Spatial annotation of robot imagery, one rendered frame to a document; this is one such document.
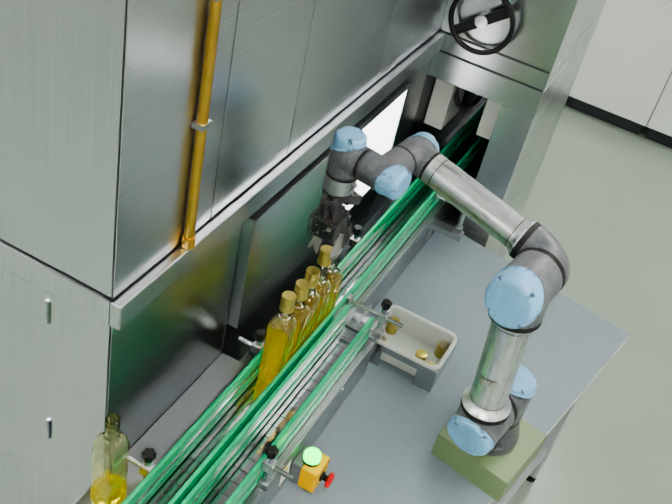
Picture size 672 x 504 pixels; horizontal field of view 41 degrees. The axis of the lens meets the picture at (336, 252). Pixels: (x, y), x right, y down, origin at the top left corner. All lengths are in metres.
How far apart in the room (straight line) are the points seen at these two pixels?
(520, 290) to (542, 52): 1.18
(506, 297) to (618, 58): 4.02
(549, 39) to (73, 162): 1.68
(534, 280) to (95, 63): 0.95
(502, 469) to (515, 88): 1.21
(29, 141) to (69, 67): 0.19
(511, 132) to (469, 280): 0.50
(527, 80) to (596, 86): 2.97
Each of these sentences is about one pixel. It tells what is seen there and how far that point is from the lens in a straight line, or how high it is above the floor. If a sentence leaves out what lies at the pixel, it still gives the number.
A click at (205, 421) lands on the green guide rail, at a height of 0.95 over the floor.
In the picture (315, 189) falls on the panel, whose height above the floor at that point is 1.24.
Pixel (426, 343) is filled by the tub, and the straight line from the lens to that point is 2.67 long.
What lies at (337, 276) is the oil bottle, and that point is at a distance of 2.31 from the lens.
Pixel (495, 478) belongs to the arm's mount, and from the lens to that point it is 2.34.
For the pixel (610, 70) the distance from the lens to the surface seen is 5.82.
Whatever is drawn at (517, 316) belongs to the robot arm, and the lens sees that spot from 1.87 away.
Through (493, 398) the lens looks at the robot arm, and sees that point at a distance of 2.08.
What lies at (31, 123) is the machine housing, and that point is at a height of 1.69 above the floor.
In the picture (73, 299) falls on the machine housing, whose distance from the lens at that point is 1.76.
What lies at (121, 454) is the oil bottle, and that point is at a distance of 1.89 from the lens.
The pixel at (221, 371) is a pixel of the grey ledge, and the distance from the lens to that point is 2.30.
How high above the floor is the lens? 2.55
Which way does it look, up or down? 38 degrees down
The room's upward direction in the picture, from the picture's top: 14 degrees clockwise
